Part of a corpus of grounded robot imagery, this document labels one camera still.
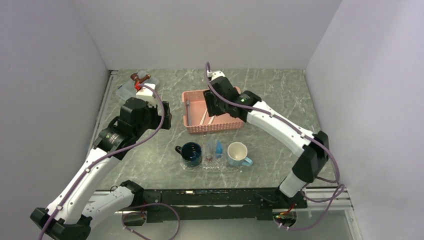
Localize pink plastic basket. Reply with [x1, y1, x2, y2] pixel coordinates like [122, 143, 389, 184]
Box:
[181, 89, 245, 134]

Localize dark blue mug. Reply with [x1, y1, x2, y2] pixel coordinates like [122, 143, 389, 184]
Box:
[174, 142, 203, 168]

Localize blue toothpaste tube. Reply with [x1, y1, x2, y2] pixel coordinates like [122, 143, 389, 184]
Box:
[215, 140, 224, 159]

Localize white red toothpaste tube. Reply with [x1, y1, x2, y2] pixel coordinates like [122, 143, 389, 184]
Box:
[204, 138, 215, 162]

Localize clear textured oval tray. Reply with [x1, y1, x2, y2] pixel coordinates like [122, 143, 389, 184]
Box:
[179, 150, 242, 173]

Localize white and blue mug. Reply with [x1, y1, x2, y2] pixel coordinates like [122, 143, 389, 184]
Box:
[226, 142, 253, 167]

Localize white toothbrush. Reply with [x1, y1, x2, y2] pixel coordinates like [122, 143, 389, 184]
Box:
[208, 116, 215, 125]
[199, 109, 208, 126]

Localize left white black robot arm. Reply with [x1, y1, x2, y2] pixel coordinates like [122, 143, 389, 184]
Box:
[30, 97, 172, 240]

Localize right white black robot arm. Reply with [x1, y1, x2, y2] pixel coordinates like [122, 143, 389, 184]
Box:
[203, 72, 329, 208]

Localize grey toothbrush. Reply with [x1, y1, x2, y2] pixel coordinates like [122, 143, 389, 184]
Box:
[185, 100, 192, 126]

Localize clear plastic organizer box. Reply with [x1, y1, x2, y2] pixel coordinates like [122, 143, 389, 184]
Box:
[115, 70, 160, 102]

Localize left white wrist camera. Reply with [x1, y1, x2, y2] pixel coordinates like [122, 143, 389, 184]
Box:
[134, 83, 157, 108]

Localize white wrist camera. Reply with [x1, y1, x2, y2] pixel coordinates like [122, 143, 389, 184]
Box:
[208, 70, 226, 81]
[134, 83, 157, 108]

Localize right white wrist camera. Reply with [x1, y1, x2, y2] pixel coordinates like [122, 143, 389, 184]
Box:
[208, 70, 226, 81]

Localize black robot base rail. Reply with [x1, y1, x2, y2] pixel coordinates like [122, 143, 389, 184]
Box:
[123, 187, 308, 223]

